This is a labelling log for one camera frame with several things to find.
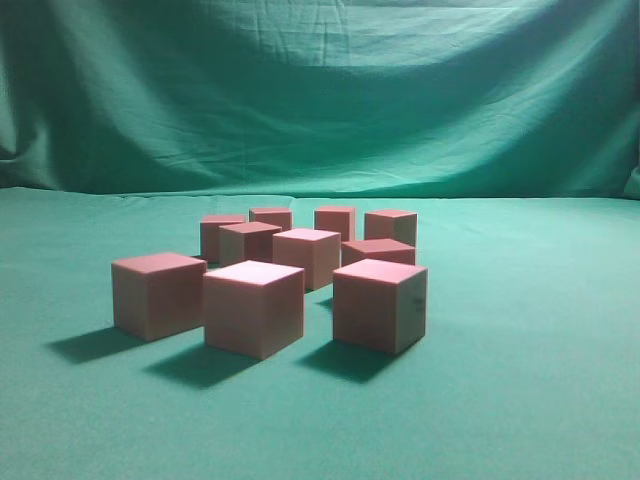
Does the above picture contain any pink cube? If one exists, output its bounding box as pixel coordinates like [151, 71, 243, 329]
[364, 209, 418, 246]
[314, 206, 356, 241]

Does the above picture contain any green cloth backdrop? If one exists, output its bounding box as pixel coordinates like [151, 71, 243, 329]
[1, 1, 639, 479]

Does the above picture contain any pink cube column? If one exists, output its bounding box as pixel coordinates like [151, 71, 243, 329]
[249, 207, 293, 231]
[111, 252, 207, 342]
[341, 238, 416, 266]
[332, 259, 428, 355]
[202, 261, 305, 360]
[219, 221, 282, 267]
[199, 214, 246, 263]
[273, 228, 341, 290]

